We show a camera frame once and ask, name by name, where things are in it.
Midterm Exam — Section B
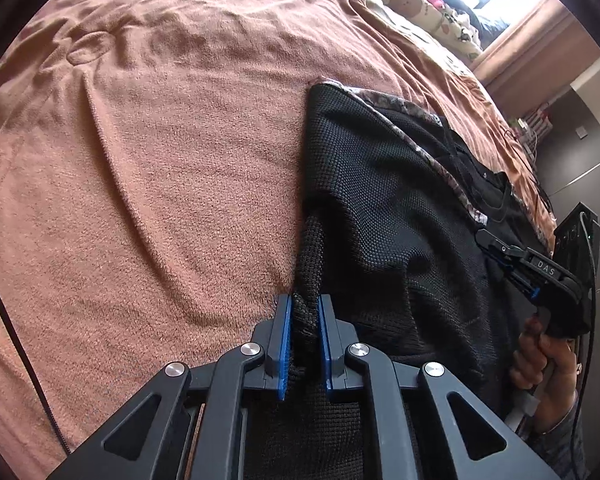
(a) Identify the thin black cable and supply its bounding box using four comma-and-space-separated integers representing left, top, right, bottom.
0, 260, 71, 456

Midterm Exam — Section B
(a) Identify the cream printed quilt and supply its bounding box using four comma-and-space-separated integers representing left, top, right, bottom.
310, 0, 483, 66

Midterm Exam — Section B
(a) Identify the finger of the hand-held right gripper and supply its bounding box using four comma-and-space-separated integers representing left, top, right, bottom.
475, 229, 535, 267
502, 265, 542, 306

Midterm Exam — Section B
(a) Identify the person's right hand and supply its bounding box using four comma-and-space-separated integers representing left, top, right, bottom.
510, 316, 581, 433

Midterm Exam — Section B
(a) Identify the dark clothing pile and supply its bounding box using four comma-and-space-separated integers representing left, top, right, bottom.
450, 0, 512, 43

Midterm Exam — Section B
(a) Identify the black knit sweater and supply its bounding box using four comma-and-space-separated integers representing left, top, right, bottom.
242, 81, 556, 480

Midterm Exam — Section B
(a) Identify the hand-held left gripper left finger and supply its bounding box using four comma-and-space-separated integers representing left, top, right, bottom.
45, 294, 293, 480

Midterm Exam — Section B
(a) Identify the person's right forearm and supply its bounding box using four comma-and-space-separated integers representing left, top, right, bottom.
527, 400, 588, 480

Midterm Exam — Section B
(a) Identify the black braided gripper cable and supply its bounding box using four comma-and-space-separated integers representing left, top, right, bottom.
570, 211, 597, 480

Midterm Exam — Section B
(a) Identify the black cable bundle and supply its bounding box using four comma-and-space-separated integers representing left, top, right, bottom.
504, 129, 557, 211

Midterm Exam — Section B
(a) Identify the pinkish brown curtain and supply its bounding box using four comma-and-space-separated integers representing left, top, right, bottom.
472, 0, 573, 86

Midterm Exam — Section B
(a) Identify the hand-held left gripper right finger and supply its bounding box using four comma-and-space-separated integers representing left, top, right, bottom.
318, 294, 563, 480

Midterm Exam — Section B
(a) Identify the brown fleece blanket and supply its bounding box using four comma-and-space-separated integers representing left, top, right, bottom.
0, 0, 558, 466

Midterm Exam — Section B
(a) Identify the dark grey wardrobe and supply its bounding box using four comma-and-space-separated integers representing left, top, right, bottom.
532, 60, 600, 311

